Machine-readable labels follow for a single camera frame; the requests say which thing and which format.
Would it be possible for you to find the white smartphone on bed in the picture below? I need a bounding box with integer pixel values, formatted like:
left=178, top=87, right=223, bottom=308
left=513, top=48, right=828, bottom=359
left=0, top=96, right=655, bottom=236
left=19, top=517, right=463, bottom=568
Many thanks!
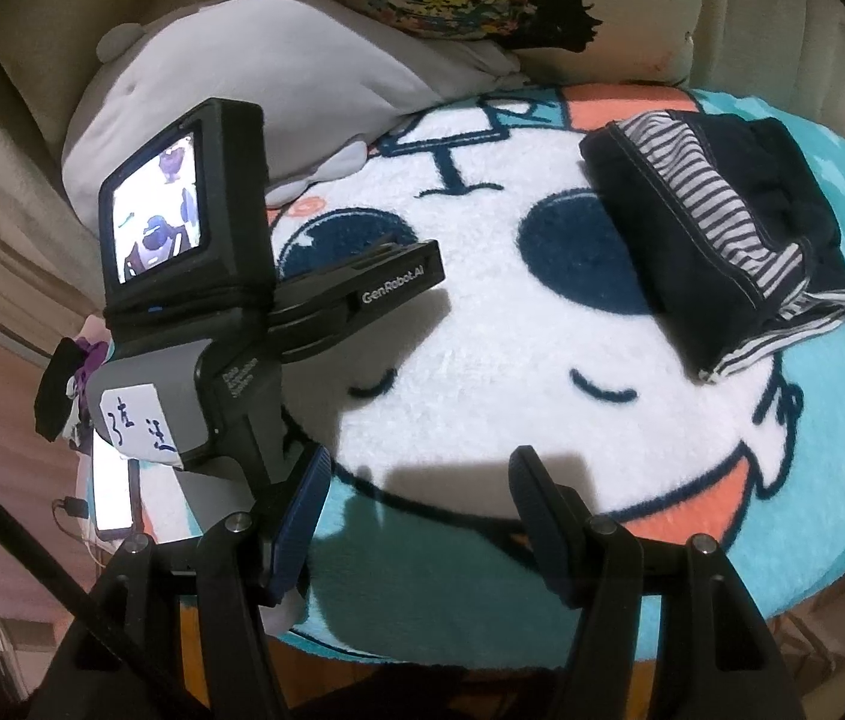
left=92, top=434, right=143, bottom=541

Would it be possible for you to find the black purple plush toy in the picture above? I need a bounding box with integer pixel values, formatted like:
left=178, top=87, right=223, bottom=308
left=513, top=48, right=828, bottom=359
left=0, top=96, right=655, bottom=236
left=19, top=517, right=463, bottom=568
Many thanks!
left=34, top=337, right=110, bottom=454

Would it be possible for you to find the cartoon dog fleece blanket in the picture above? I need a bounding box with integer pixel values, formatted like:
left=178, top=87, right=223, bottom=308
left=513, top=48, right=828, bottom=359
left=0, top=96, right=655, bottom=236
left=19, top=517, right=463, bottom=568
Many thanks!
left=266, top=85, right=845, bottom=668

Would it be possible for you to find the grey plush seal pillow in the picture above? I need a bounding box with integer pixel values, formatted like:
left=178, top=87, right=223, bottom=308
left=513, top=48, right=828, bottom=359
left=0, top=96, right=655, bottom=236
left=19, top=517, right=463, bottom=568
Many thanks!
left=61, top=0, right=528, bottom=229

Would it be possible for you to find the black charging cable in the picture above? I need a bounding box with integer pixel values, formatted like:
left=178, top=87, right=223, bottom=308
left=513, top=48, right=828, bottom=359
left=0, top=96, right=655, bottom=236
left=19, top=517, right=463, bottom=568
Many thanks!
left=49, top=494, right=128, bottom=571

